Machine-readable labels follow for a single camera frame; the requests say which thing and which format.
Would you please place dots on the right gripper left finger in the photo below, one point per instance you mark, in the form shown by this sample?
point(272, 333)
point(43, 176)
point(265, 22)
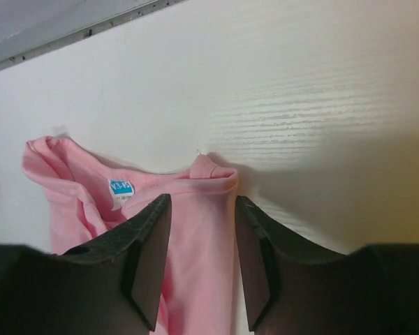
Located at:
point(120, 273)

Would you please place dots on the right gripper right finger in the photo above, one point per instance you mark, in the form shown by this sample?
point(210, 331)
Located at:
point(290, 284)

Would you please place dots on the pink t shirt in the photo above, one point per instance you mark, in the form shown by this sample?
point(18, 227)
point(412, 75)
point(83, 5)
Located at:
point(87, 198)

